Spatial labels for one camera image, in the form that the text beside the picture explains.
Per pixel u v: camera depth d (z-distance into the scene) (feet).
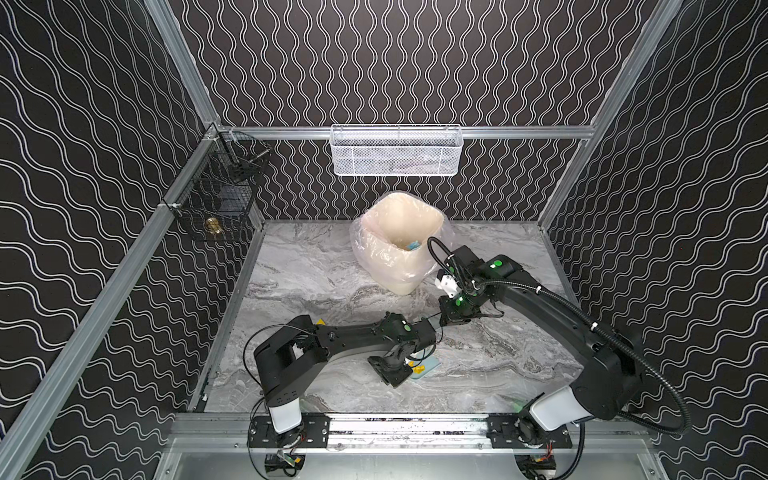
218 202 3.03
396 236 3.35
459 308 2.23
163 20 2.30
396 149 3.38
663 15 2.27
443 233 2.81
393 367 2.32
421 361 2.44
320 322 3.09
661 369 2.30
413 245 2.57
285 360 1.54
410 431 2.50
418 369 2.74
